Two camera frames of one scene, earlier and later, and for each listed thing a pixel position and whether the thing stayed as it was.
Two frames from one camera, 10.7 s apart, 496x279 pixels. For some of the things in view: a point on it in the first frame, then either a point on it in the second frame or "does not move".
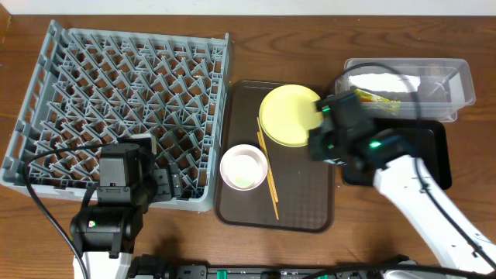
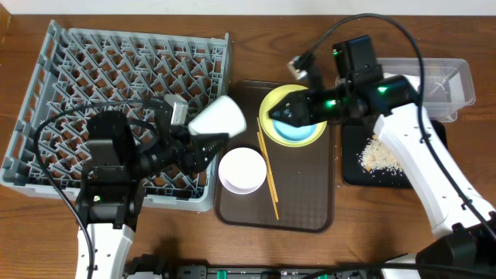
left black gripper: x=162 y=178 → x=191 y=160
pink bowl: x=243 y=167 does not move
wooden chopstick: x=268 y=158 does not move
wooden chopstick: x=269 y=177 does not move
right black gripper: x=312 y=141 → x=293 y=104
